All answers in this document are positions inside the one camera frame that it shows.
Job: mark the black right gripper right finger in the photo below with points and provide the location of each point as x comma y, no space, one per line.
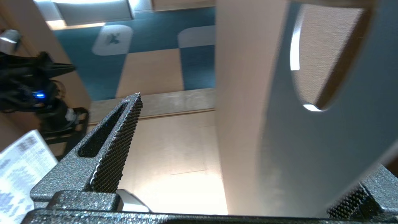
376,199

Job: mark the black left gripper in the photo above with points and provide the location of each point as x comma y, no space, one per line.
21,81

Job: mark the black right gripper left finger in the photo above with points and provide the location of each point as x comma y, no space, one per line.
112,149

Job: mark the grey do-not-disturb door sign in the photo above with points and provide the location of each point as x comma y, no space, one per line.
311,155

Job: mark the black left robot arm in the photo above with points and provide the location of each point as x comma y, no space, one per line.
62,124

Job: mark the grey marble door threshold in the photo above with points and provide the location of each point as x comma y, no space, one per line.
171,101

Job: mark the beige room door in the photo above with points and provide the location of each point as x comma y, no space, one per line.
242,93

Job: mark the white printed paper label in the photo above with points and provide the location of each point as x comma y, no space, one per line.
21,174

